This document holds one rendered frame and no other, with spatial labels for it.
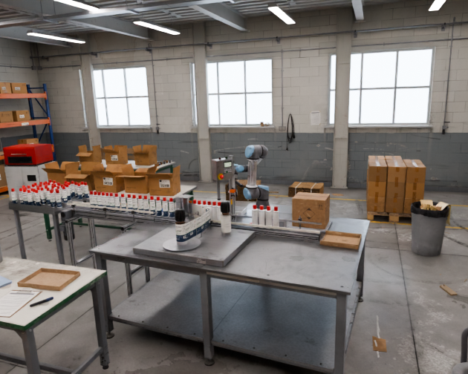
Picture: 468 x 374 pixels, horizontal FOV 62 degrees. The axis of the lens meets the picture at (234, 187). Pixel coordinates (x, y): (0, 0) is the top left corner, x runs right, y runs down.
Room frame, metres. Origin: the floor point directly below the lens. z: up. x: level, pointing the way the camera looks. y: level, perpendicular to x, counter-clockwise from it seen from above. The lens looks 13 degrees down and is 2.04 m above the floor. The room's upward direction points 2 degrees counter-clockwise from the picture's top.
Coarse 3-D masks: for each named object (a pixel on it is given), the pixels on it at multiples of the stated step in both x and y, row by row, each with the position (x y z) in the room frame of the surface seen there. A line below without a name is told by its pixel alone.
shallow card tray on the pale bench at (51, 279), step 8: (40, 272) 2.68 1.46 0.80; (48, 272) 2.68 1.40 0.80; (56, 272) 2.66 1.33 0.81; (64, 272) 2.65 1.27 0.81; (72, 272) 2.63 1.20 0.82; (24, 280) 2.53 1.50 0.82; (32, 280) 2.55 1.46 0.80; (40, 280) 2.54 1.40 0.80; (48, 280) 2.54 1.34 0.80; (56, 280) 2.54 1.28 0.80; (64, 280) 2.53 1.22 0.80; (72, 280) 2.52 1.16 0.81; (40, 288) 2.43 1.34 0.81; (48, 288) 2.41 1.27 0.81; (56, 288) 2.39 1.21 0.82
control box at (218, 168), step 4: (212, 160) 3.53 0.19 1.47; (216, 160) 3.48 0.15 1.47; (220, 160) 3.50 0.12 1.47; (224, 160) 3.52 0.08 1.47; (228, 160) 3.54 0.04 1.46; (212, 164) 3.54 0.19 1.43; (216, 164) 3.48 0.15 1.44; (220, 164) 3.49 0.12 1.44; (232, 164) 3.56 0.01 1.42; (212, 168) 3.54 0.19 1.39; (216, 168) 3.48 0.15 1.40; (220, 168) 3.49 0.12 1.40; (224, 168) 3.51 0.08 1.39; (232, 168) 3.56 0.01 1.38; (212, 172) 3.54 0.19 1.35; (216, 172) 3.48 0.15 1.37; (220, 172) 3.49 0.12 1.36; (232, 172) 3.55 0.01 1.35; (212, 176) 3.54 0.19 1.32; (216, 176) 3.48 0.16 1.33; (224, 176) 3.51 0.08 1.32; (228, 176) 3.53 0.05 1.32; (232, 176) 3.55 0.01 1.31; (216, 180) 3.49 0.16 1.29
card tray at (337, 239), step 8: (328, 232) 3.20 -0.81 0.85; (336, 232) 3.18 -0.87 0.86; (344, 232) 3.15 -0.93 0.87; (320, 240) 2.98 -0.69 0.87; (328, 240) 3.06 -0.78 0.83; (336, 240) 3.05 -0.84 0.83; (344, 240) 3.05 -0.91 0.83; (352, 240) 3.04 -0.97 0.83; (360, 240) 3.04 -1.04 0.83; (352, 248) 2.88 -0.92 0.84
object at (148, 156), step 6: (138, 150) 7.70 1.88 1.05; (144, 150) 7.78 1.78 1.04; (150, 150) 7.45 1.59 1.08; (156, 150) 7.65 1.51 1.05; (138, 156) 7.51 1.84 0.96; (144, 156) 7.46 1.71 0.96; (150, 156) 7.48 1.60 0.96; (156, 156) 7.65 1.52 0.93; (138, 162) 7.52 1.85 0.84; (144, 162) 7.47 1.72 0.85; (150, 162) 7.46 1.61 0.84; (156, 162) 7.64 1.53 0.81
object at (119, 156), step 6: (108, 150) 7.55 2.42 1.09; (114, 150) 7.92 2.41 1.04; (120, 150) 7.61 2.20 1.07; (126, 150) 7.79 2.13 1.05; (108, 156) 7.64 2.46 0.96; (114, 156) 7.58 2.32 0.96; (120, 156) 7.60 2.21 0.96; (126, 156) 7.77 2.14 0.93; (108, 162) 7.65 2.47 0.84; (114, 162) 7.59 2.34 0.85; (120, 162) 7.58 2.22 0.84; (126, 162) 7.75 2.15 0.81
